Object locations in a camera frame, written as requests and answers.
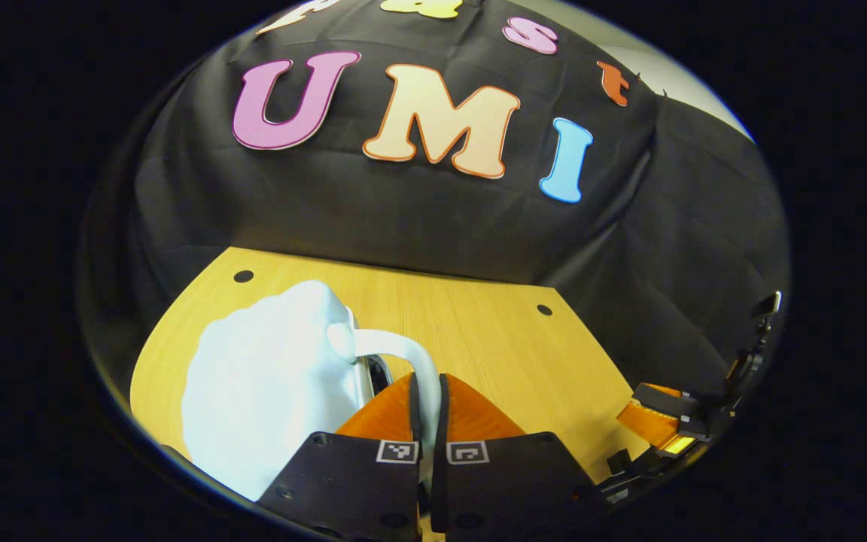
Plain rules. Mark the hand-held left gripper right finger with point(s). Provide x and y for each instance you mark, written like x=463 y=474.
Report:
x=509 y=482

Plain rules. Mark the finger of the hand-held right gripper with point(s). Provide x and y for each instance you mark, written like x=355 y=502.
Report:
x=648 y=421

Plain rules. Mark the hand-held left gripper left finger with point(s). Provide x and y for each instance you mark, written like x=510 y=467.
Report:
x=351 y=482

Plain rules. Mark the light blue bumpy suitcase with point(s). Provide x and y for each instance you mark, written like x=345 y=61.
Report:
x=268 y=376

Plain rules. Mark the black backdrop cloth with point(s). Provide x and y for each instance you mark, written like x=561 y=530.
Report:
x=403 y=211

